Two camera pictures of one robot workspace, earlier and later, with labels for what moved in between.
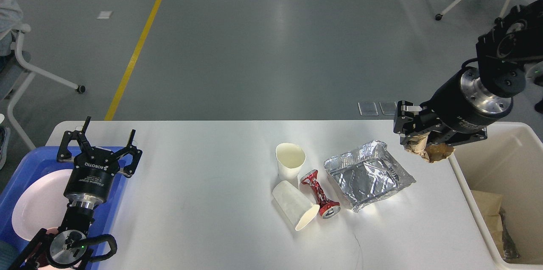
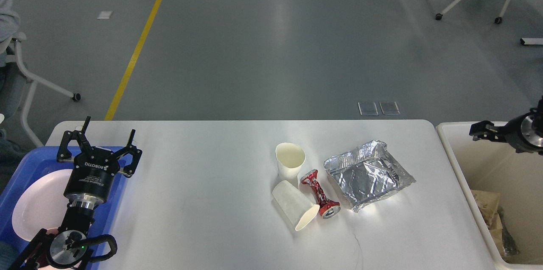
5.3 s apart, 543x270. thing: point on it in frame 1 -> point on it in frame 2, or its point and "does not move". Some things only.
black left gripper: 91,178 does not move
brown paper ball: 418,144 -> 490,214
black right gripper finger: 405,125 -> 486,130
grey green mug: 8,252 does not move
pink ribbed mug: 43,259 does not move
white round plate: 42,206 does not move
